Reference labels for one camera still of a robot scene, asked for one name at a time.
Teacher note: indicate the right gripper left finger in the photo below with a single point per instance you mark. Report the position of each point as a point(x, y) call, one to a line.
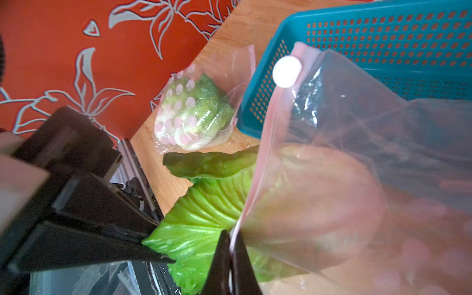
point(217, 281)

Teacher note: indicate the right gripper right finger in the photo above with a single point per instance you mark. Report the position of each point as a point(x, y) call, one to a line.
point(244, 281)

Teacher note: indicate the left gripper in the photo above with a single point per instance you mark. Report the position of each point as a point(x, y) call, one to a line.
point(75, 220)

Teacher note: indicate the chinese cabbage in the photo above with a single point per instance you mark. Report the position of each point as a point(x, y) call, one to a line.
point(206, 221)
point(192, 114)

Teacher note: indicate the chinese cabbage front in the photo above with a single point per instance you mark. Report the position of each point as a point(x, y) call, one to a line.
point(192, 114)

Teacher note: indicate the clear zipper bag pink dots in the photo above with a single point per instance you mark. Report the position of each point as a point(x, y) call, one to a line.
point(231, 72)

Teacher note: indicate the teal plastic basket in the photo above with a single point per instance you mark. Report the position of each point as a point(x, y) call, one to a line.
point(419, 49)

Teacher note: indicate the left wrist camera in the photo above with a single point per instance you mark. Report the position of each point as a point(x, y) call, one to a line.
point(19, 180)

